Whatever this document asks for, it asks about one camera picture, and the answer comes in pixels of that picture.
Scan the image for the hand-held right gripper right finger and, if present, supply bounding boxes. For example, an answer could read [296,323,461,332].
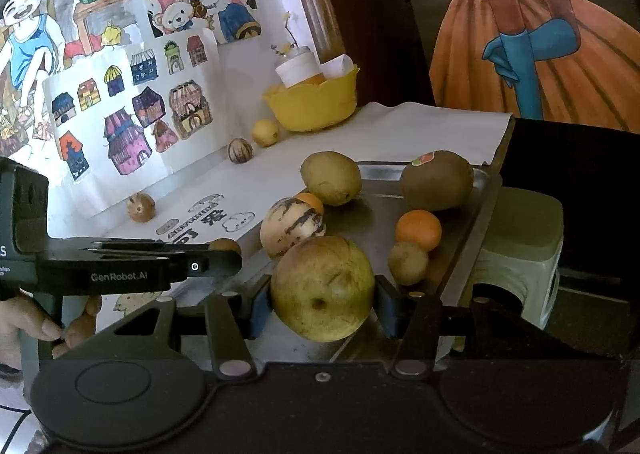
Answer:
[374,274,546,380]

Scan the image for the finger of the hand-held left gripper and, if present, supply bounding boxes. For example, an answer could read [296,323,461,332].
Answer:
[89,241,212,258]
[169,250,244,286]

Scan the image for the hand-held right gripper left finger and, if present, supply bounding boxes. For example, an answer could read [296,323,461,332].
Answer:
[102,276,275,380]

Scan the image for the small brown fruit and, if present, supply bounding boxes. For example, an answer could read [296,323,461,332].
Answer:
[207,238,242,257]

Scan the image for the small yellow-brown round fruit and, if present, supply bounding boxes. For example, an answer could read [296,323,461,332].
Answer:
[388,240,430,286]

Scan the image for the large yellow-green pear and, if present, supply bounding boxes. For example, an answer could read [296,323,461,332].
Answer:
[270,235,377,344]

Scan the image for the large orange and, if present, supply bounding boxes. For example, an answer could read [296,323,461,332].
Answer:
[395,209,443,253]

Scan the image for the metal tray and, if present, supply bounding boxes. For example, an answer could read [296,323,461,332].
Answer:
[250,161,503,366]

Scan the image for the small orange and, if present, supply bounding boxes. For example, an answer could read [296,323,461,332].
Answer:
[295,191,325,217]

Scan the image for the person's left hand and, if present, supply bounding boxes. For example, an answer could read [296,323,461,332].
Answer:
[0,294,104,383]

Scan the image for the brown round fruit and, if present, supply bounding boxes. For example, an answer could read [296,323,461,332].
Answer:
[127,194,156,223]

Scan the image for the large striped pepino melon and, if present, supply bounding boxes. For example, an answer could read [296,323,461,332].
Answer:
[260,197,327,261]

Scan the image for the houses drawing poster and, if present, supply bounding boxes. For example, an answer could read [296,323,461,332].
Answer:
[42,31,223,227]

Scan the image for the small striped pepino melon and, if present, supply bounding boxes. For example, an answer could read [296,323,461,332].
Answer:
[227,138,254,165]

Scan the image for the brown kiwi with sticker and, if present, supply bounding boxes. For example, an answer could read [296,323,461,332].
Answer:
[400,150,475,212]

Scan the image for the yellow-green oval fruit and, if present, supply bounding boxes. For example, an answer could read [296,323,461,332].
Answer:
[300,151,363,207]

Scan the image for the green plastic stool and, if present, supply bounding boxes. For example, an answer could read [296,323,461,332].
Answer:
[452,186,562,351]

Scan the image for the yellow lemon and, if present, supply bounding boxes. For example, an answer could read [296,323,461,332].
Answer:
[251,119,281,147]

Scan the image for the yellow plastic bowl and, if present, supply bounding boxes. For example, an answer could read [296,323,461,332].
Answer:
[263,65,360,132]

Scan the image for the white labelled bottle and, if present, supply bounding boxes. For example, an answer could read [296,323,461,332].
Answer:
[275,46,326,88]

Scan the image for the white folded paper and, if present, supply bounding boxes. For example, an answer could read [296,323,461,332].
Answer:
[320,54,356,81]

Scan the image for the dried flower stem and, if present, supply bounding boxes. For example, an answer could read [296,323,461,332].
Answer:
[270,11,302,57]

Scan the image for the orange dress poster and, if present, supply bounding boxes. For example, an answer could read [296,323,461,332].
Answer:
[429,0,640,134]

